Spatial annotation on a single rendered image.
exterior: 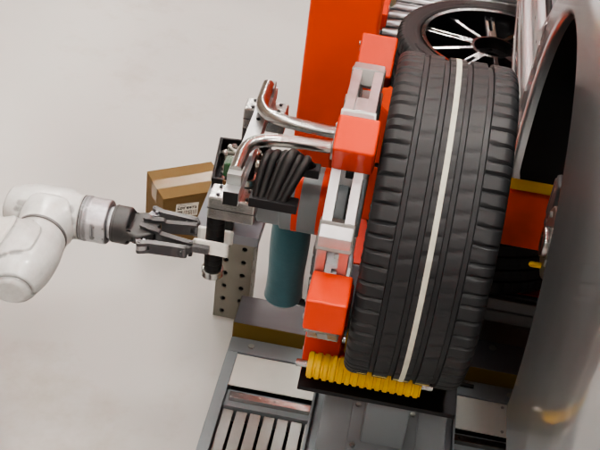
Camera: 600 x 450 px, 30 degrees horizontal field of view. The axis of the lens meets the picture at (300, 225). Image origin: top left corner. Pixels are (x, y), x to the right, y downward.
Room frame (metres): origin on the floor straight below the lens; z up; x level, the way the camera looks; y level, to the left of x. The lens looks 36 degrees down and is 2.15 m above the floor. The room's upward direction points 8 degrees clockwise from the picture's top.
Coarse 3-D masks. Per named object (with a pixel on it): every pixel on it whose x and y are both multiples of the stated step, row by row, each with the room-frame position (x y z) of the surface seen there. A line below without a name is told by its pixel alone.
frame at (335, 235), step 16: (368, 64) 1.99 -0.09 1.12; (352, 80) 1.91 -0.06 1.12; (368, 80) 1.96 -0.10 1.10; (384, 80) 1.98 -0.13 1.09; (352, 96) 1.85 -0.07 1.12; (368, 96) 2.12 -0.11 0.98; (352, 112) 1.79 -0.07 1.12; (368, 112) 1.80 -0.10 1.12; (336, 176) 1.69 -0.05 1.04; (368, 176) 2.12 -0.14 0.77; (336, 192) 1.67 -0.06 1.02; (352, 192) 1.67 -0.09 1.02; (352, 208) 1.65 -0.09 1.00; (320, 224) 1.63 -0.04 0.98; (336, 224) 1.63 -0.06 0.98; (352, 224) 1.63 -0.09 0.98; (320, 240) 1.62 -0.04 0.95; (336, 240) 1.61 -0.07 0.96; (352, 240) 1.62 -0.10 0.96; (320, 256) 1.62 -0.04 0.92; (336, 256) 2.00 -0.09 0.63; (352, 256) 1.99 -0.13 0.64; (336, 272) 1.96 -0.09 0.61; (320, 336) 1.75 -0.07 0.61; (336, 336) 1.63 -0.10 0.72
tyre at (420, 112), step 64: (448, 64) 1.95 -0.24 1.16; (448, 128) 1.73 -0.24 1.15; (512, 128) 1.75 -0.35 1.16; (384, 192) 1.63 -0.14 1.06; (448, 192) 1.63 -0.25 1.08; (384, 256) 1.57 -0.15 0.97; (448, 256) 1.57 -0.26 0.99; (384, 320) 1.55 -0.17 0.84; (448, 320) 1.54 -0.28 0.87; (448, 384) 1.58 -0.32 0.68
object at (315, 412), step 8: (312, 400) 2.01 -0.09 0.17; (320, 400) 2.03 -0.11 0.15; (456, 400) 2.07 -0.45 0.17; (312, 408) 1.98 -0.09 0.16; (320, 408) 2.00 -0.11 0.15; (312, 416) 1.97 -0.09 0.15; (320, 416) 1.98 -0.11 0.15; (312, 424) 1.95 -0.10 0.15; (448, 424) 2.01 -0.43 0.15; (312, 432) 1.92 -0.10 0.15; (448, 432) 1.98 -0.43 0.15; (304, 440) 1.87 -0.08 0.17; (312, 440) 1.89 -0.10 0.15; (448, 440) 1.95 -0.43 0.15; (304, 448) 1.86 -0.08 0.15; (312, 448) 1.87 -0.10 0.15; (448, 448) 1.92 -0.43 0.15
